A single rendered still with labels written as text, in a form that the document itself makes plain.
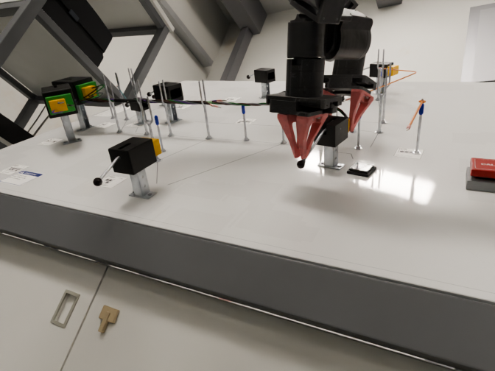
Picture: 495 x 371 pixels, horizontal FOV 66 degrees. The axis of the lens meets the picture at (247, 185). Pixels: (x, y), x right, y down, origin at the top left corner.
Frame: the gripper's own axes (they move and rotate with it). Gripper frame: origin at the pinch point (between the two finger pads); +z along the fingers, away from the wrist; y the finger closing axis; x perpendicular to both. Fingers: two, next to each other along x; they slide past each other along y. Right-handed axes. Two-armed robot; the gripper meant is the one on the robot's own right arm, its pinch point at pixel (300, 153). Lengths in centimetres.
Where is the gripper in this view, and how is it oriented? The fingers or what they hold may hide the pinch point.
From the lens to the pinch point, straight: 62.2
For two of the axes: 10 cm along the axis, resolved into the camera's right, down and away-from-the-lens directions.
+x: -6.1, 2.6, -7.5
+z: 0.0, 9.4, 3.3
